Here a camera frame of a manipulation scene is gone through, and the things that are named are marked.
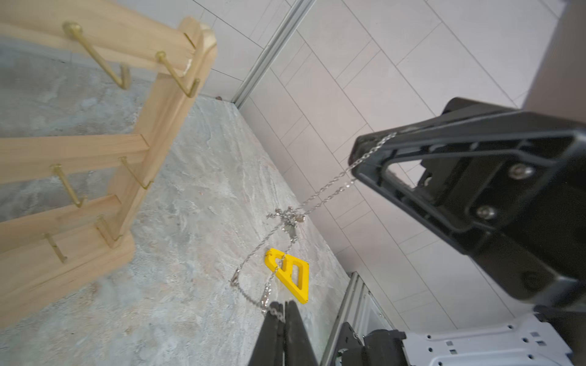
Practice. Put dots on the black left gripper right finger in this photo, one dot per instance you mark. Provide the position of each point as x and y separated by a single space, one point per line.
298 349

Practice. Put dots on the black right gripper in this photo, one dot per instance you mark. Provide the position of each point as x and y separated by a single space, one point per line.
505 187

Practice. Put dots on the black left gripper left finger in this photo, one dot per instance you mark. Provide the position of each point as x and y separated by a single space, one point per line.
270 345

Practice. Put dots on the wooden jewelry display stand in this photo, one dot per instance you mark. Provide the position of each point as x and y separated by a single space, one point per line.
47 255

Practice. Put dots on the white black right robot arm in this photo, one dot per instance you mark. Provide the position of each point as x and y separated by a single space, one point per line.
535 339

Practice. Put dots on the yellow plastic triangle piece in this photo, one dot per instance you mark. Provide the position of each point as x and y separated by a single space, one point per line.
293 272

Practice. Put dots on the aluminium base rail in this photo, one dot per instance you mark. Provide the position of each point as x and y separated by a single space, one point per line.
359 315

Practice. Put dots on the aluminium corner frame post right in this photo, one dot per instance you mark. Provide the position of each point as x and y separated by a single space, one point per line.
284 32

